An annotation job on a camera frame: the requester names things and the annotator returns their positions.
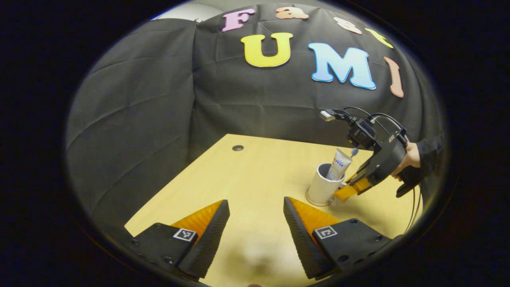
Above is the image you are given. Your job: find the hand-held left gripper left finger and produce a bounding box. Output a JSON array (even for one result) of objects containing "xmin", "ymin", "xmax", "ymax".
[{"xmin": 127, "ymin": 199, "xmax": 231, "ymax": 279}]

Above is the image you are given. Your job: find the black backdrop cloth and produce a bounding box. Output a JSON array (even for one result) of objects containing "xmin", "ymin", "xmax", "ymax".
[{"xmin": 66, "ymin": 4, "xmax": 445, "ymax": 232}]

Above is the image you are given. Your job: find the white toothpaste tube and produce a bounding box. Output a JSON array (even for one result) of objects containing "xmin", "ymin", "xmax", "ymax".
[{"xmin": 326, "ymin": 148, "xmax": 353, "ymax": 182}]

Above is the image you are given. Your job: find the wooden desktop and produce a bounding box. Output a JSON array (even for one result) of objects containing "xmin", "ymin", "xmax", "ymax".
[{"xmin": 124, "ymin": 134, "xmax": 423, "ymax": 287}]

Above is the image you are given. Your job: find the white cup with wooden handle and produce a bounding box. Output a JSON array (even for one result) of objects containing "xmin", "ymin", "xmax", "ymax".
[{"xmin": 306, "ymin": 163, "xmax": 347, "ymax": 207}]

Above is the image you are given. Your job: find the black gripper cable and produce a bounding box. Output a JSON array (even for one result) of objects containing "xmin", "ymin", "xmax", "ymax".
[{"xmin": 343, "ymin": 106, "xmax": 424, "ymax": 235}]

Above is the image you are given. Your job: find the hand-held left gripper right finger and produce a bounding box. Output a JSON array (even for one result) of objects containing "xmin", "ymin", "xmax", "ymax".
[{"xmin": 283, "ymin": 196, "xmax": 395, "ymax": 280}]

